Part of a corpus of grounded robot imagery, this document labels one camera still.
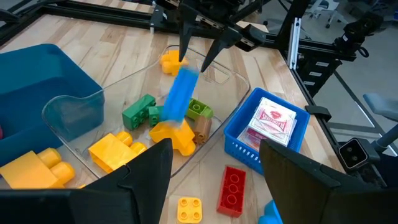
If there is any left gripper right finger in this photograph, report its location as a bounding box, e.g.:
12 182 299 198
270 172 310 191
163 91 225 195
260 139 398 224

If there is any dark green toy brick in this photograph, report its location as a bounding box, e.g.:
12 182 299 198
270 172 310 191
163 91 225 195
121 93 157 131

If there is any yellow four-stud toy block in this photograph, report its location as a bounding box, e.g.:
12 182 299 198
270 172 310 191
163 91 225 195
159 49 190 76

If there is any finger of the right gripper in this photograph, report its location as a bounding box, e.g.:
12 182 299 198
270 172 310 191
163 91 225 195
178 4 200 62
200 27 243 73

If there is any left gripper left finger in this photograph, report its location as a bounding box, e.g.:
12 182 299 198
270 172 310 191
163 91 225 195
0 138 174 224

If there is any dark teal plastic bin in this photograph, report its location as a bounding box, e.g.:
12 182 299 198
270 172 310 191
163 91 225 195
0 43 105 167

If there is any big yellow stud block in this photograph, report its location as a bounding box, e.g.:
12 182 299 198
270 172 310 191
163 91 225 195
88 130 149 174

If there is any small yellow square brick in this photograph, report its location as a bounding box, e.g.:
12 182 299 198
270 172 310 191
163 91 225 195
177 197 203 224

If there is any yellow two-stud toy block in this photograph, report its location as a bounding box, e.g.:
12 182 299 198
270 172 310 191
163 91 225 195
0 147 76 190

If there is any blue slotted plastic basket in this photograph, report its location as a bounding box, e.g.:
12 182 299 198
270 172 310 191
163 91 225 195
223 86 311 175

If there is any blue toy brick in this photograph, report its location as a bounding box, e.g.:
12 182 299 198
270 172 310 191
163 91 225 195
161 67 200 123

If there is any yellow sloped toy block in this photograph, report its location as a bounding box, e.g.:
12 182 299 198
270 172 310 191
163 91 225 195
149 119 197 157

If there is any red white card deck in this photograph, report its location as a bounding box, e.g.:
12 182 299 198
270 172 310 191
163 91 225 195
248 96 298 147
238 126 265 152

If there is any black stereo camera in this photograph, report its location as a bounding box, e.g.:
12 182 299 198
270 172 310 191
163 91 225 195
338 138 381 170

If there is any red toy brick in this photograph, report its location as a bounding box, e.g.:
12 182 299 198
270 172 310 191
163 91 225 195
216 166 247 218

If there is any brown toy block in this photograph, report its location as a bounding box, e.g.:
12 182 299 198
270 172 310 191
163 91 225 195
192 115 213 145

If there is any blue one-stud toy block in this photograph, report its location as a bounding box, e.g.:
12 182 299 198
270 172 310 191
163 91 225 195
257 199 284 224

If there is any small green toy block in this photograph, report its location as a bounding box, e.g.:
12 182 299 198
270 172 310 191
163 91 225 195
147 105 165 128

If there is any lime green toy brick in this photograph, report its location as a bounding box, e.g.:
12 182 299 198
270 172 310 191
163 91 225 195
185 98 215 121

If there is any grey office chair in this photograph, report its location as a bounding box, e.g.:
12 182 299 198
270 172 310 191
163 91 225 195
363 92 398 153

